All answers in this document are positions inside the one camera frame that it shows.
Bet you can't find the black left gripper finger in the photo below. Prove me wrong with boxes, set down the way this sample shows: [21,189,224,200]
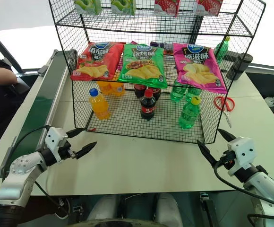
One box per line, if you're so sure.
[75,141,98,159]
[67,128,85,139]

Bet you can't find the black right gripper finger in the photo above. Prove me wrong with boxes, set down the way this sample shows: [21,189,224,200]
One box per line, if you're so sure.
[196,140,220,169]
[217,128,237,143]

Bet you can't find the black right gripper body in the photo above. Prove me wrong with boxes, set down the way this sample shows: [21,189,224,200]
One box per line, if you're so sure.
[218,151,237,170]

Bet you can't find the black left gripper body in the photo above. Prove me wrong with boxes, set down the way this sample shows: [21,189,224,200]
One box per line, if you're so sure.
[56,140,78,163]

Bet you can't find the green conveyor belt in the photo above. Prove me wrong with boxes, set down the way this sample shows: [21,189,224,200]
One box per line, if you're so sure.
[0,49,78,183]

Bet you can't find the orange soda bottle blue cap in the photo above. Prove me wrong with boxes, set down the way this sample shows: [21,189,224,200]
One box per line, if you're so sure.
[88,88,111,121]

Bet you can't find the green soda bottle yellow cap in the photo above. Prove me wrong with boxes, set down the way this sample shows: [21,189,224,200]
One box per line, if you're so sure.
[178,96,201,130]

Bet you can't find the grey rounded shape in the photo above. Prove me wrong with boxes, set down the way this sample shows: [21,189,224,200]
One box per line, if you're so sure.
[155,192,183,225]
[86,195,121,225]

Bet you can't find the black cylindrical container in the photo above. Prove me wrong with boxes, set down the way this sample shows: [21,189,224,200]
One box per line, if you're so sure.
[226,53,253,81]

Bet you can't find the magenta potato chips bag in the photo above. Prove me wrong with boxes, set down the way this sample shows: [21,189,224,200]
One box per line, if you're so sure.
[172,42,228,94]

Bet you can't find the cola bottle red cap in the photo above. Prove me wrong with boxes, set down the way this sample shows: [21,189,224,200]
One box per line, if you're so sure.
[139,89,157,121]

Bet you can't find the red potato chips bag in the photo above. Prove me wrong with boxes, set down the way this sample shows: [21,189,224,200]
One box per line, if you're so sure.
[70,42,125,82]

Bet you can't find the person in dark clothes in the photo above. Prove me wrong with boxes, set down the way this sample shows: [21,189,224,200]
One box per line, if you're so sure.
[0,51,31,158]

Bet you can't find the green bottle with green cap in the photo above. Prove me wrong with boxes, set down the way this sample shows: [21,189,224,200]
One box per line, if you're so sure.
[214,36,231,66]

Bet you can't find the green potato chips bag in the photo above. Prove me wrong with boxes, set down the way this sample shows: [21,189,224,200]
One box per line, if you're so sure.
[117,44,168,89]

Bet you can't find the dark diagonal beam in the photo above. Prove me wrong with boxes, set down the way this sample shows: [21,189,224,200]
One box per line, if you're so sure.
[0,23,23,73]

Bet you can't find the purple snack packet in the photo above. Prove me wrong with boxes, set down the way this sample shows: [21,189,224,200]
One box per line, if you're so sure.
[150,41,173,49]

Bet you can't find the green apple drink carton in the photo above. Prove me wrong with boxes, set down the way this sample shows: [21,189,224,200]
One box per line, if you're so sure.
[73,0,103,16]
[110,0,137,16]

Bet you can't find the strawberry drink carton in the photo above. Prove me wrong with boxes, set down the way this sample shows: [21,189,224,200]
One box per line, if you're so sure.
[196,0,224,17]
[154,0,181,17]

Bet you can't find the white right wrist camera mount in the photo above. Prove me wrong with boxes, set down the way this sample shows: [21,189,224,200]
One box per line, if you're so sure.
[226,136,256,177]

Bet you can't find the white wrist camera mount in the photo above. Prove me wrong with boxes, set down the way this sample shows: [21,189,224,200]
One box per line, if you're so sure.
[226,136,256,177]
[44,127,69,162]

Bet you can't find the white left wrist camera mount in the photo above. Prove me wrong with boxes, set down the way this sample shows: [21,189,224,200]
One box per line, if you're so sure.
[44,127,69,162]

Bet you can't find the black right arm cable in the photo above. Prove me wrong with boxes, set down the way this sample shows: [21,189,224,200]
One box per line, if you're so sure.
[213,158,274,222]

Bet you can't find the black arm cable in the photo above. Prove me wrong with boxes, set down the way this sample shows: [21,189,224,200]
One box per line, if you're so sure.
[0,125,51,180]
[213,158,274,222]

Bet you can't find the red handled scissors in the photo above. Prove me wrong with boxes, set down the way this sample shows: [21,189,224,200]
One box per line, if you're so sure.
[214,96,236,129]

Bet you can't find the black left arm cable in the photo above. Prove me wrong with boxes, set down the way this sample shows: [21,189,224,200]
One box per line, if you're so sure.
[0,125,51,180]

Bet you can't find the black table bracket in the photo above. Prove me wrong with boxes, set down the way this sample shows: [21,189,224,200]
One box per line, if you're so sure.
[199,192,214,227]

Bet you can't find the black wire mesh rack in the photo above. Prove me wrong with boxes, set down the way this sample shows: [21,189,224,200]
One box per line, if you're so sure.
[48,0,267,145]

